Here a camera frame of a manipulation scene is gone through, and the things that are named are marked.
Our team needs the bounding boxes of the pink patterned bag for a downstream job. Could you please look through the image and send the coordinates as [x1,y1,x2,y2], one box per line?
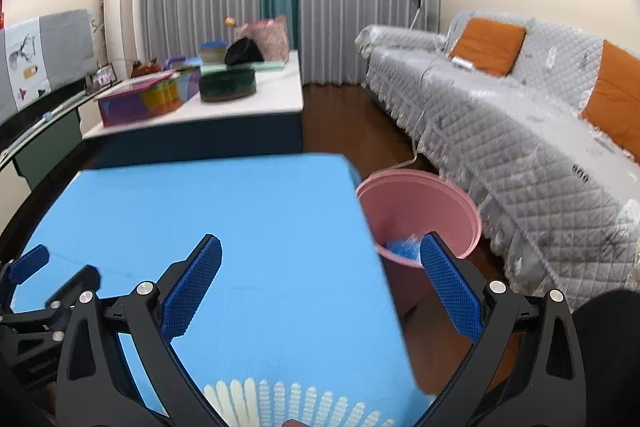
[234,16,290,64]

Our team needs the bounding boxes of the blue mat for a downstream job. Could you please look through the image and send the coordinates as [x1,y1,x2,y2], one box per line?
[10,153,436,427]

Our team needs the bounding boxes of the white top coffee table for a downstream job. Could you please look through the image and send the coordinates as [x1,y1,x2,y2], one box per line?
[82,49,305,170]

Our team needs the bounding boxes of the blue plastic bag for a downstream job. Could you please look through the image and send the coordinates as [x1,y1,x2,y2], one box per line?
[386,234,426,265]

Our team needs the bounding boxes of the grey quilted sofa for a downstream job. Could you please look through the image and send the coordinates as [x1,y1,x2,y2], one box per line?
[355,11,640,308]

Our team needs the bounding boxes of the orange cushion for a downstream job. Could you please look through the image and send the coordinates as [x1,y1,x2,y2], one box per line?
[581,39,640,152]
[448,18,527,78]

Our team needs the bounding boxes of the stacked plastic bowls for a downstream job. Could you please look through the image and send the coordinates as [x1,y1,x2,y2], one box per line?
[200,41,228,65]

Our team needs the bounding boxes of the black hat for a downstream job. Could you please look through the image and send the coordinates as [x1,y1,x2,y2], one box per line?
[224,37,265,66]

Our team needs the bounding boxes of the grey television dust cover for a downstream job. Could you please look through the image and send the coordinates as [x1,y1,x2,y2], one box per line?
[0,9,96,122]

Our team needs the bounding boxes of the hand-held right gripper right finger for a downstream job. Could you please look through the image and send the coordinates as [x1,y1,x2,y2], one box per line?
[419,231,587,427]

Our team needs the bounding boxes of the pink bucket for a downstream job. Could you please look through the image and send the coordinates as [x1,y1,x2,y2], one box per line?
[355,171,483,315]

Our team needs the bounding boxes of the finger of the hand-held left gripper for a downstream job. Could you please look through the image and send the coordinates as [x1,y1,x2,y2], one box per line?
[0,244,51,308]
[44,264,102,309]

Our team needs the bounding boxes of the mint green tray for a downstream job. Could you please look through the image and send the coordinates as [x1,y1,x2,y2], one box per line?
[200,59,287,75]

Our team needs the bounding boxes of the dark television cabinet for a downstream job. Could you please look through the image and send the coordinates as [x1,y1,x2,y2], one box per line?
[0,77,121,192]

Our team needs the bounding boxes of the person's dark trouser leg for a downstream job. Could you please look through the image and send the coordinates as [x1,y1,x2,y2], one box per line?
[570,289,640,427]

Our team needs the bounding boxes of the white rod blue knob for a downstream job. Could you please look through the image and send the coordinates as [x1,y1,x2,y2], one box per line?
[0,89,93,168]

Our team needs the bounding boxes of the colourful tin box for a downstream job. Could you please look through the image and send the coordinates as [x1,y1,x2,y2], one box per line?
[95,68,201,128]

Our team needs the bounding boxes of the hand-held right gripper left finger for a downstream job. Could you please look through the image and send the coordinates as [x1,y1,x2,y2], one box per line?
[56,233,236,427]

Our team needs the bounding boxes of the dark green round bowl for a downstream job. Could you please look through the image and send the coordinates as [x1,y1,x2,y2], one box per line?
[199,67,257,104]

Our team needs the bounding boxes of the white cable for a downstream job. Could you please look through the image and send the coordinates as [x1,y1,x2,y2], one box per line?
[382,142,420,170]

